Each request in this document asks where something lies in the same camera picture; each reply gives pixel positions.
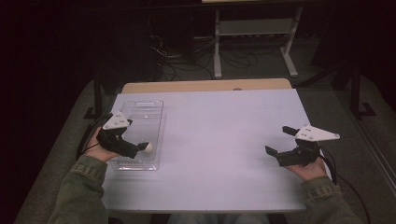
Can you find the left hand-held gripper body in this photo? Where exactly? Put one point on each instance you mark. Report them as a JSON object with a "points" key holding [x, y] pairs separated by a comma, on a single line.
{"points": [[116, 141]]}

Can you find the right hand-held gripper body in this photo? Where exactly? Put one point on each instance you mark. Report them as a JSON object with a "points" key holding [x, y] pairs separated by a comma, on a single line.
{"points": [[300, 155]]}

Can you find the clear plastic tray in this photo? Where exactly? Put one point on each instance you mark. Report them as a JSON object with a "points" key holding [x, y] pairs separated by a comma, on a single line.
{"points": [[149, 121]]}

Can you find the person's right hand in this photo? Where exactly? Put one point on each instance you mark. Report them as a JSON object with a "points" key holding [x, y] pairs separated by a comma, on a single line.
{"points": [[309, 171]]}

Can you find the person's left hand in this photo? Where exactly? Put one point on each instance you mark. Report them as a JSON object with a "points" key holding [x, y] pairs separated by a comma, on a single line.
{"points": [[98, 151]]}

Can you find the black metal stand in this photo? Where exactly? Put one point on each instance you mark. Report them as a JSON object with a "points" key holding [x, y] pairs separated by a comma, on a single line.
{"points": [[355, 93], [98, 93]]}

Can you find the light wooden table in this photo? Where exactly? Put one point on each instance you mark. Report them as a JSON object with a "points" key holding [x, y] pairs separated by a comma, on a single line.
{"points": [[186, 85]]}

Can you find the grey metal floor rail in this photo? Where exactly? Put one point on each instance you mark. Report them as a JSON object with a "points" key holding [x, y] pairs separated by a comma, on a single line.
{"points": [[373, 149]]}

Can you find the white metal desk frame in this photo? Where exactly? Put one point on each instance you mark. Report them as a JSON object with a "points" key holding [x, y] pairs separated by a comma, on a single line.
{"points": [[218, 46]]}

